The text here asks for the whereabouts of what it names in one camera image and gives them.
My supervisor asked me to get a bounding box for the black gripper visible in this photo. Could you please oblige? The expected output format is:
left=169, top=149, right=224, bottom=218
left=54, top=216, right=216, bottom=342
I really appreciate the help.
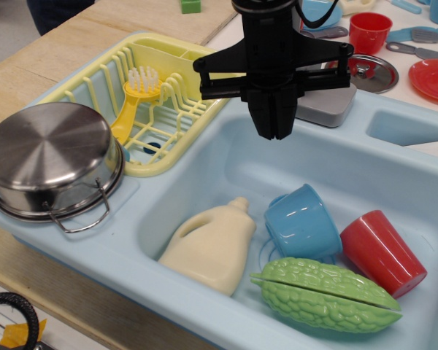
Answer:
left=193, top=1, right=353, bottom=140

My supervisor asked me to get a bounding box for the grey toy faucet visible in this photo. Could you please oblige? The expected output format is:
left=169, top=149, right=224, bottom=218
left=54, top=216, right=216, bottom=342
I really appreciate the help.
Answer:
left=296, top=84, right=357, bottom=128

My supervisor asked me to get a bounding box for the grey toy spoon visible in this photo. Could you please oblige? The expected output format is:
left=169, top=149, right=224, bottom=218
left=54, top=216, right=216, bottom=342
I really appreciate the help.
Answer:
left=300, top=26, right=349, bottom=39

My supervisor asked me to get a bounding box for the steel pot lid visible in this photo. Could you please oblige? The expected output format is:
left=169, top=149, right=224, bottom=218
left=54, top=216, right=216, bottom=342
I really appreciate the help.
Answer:
left=326, top=53, right=400, bottom=95

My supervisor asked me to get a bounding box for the blue plastic plate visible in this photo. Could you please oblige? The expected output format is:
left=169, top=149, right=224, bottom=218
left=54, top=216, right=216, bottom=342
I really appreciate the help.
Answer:
left=301, top=0, right=343, bottom=31

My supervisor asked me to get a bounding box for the yellow dish drying rack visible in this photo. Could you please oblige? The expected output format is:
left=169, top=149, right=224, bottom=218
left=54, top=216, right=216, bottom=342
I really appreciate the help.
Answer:
left=34, top=33, right=227, bottom=177

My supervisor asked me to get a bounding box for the blue plastic cup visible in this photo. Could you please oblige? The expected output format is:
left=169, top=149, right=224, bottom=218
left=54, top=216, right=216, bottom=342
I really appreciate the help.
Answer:
left=264, top=184, right=342, bottom=260

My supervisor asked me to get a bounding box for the green toy block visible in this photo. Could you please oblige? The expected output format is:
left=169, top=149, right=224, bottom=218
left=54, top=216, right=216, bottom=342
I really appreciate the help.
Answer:
left=180, top=0, right=201, bottom=14

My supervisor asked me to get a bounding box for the yellow dish brush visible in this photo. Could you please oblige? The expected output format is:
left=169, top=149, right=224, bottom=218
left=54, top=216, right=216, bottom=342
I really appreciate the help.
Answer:
left=111, top=66, right=162, bottom=144

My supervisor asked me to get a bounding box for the blue toy utensil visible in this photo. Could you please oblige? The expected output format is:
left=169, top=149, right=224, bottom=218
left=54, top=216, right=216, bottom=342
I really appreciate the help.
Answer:
left=385, top=26, right=436, bottom=42

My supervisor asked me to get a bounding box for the cream toy detergent bottle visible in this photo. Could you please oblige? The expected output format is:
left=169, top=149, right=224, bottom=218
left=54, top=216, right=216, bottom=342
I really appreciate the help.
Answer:
left=158, top=197, right=256, bottom=296

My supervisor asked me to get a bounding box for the grey toy knife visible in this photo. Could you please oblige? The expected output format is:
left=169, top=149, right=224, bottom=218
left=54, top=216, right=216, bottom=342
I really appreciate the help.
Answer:
left=385, top=42, right=438, bottom=60

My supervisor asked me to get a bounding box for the red plastic plate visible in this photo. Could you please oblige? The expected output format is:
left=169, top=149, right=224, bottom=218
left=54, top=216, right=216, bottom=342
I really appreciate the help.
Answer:
left=408, top=58, right=438, bottom=102

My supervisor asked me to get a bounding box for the grey toy spatula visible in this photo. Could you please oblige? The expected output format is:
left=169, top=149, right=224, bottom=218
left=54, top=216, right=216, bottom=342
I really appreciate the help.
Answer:
left=411, top=28, right=438, bottom=43

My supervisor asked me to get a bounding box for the red plastic cup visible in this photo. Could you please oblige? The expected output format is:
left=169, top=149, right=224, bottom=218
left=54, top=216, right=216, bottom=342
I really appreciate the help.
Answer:
left=340, top=210, right=428, bottom=299

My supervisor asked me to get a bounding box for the wooden board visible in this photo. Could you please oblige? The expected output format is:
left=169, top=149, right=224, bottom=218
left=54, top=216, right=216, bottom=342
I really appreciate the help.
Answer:
left=67, top=0, right=238, bottom=47

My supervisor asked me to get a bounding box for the green toy bitter gourd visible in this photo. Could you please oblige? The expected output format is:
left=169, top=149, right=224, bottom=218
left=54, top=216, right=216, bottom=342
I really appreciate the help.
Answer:
left=250, top=257, right=402, bottom=333

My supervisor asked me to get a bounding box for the stainless steel pot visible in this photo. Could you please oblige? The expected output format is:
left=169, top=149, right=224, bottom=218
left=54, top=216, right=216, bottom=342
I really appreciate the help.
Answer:
left=0, top=102, right=125, bottom=233

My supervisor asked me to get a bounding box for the yellow tape piece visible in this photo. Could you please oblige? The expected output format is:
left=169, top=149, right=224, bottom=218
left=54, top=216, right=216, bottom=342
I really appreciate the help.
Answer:
left=0, top=319, right=47, bottom=349

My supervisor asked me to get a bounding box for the black cable loop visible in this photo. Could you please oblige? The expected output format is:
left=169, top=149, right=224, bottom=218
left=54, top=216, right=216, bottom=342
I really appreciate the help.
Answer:
left=0, top=292, right=41, bottom=350

